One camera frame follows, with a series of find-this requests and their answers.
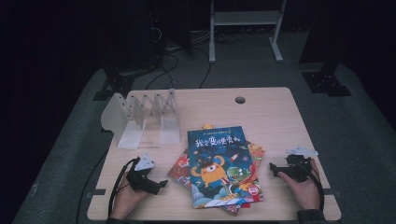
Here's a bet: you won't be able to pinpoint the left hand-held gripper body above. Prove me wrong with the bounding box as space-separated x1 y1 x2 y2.
125 152 161 196

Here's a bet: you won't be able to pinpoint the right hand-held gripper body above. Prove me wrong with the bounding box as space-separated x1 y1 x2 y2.
279 146 319 184

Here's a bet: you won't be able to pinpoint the red picture book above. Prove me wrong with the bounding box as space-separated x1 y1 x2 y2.
167 148 250 217

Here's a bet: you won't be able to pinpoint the dark blue monster picture book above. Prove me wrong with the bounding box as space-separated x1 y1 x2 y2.
187 125 265 209

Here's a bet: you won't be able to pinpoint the person's left hand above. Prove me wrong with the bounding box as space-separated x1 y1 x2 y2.
110 170 150 221

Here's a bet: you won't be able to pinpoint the person's right hand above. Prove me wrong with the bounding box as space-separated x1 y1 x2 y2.
277 158 322 212

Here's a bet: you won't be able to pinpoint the black stand base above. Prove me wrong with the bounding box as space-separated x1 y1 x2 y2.
92 66 135 102
298 31 352 97

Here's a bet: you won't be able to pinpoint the dark floor-standing equipment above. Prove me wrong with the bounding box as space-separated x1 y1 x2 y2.
150 0 193 55

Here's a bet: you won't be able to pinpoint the right hand-held gripper black cable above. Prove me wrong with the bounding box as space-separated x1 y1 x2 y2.
298 158 326 213

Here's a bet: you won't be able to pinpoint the thin black floor cable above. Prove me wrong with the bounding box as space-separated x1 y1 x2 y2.
75 151 107 224

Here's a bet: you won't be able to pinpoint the white floor cables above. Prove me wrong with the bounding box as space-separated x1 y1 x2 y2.
190 29 213 45

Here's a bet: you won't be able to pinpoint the white metal desk frame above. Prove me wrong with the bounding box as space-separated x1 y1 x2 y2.
208 0 288 64

